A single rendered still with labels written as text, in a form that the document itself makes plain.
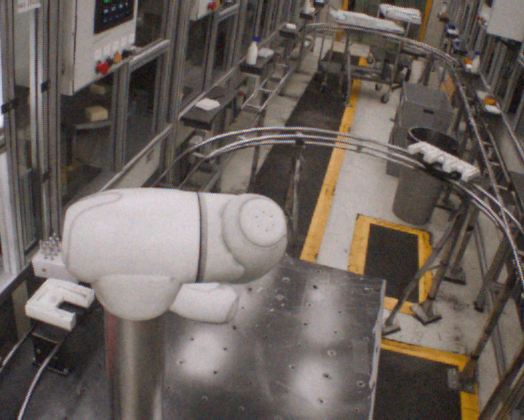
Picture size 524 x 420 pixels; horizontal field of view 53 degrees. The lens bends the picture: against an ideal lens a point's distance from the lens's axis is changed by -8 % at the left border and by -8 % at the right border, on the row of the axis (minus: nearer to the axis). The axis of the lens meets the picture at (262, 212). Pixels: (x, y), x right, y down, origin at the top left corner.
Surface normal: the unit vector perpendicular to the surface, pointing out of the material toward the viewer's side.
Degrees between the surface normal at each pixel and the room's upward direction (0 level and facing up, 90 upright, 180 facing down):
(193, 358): 0
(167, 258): 79
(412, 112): 91
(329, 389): 0
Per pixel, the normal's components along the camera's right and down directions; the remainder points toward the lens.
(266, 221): 0.40, -0.29
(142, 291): 0.20, 0.59
